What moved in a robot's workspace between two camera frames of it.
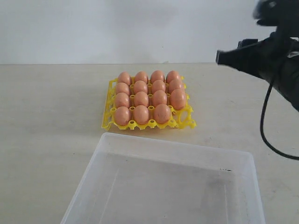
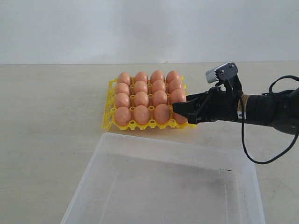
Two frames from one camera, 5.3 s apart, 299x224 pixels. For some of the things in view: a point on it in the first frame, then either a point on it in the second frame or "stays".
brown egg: (122, 115) stays
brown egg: (158, 85) stays
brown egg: (159, 97) stays
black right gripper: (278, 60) to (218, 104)
